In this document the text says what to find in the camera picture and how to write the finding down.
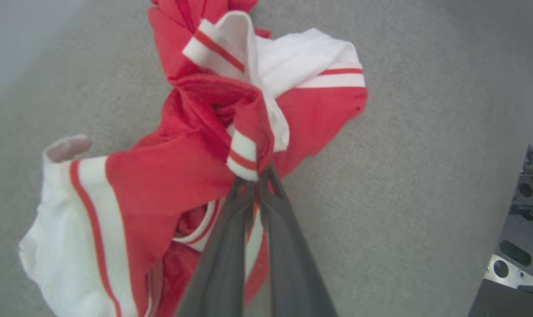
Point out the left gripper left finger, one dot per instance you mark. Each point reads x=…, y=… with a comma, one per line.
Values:
x=222, y=264

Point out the red and white shirt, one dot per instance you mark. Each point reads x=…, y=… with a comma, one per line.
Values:
x=160, y=176

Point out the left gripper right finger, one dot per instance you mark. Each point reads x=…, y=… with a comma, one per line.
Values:
x=292, y=264

